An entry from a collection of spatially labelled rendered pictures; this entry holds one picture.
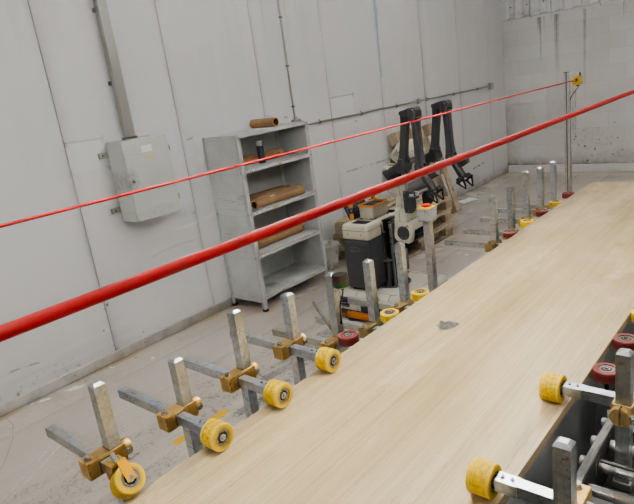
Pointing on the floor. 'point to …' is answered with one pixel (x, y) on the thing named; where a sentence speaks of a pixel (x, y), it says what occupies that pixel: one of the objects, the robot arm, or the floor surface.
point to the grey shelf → (279, 277)
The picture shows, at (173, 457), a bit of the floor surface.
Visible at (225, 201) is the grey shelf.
